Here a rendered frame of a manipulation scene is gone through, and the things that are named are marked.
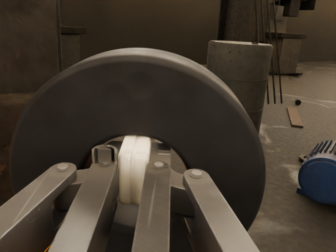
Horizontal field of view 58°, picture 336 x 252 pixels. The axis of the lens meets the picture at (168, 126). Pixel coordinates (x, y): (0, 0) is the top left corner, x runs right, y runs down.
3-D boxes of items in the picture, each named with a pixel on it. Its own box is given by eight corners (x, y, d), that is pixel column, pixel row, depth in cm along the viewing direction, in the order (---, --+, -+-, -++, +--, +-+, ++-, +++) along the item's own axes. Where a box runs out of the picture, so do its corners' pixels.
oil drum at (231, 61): (187, 128, 312) (195, 38, 284) (228, 121, 345) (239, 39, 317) (228, 148, 266) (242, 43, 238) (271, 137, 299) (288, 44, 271)
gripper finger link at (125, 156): (132, 206, 16) (117, 205, 16) (143, 148, 23) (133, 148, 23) (132, 155, 15) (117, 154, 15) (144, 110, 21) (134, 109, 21)
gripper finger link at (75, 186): (112, 214, 14) (49, 210, 14) (127, 162, 19) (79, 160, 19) (112, 186, 14) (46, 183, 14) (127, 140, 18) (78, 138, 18)
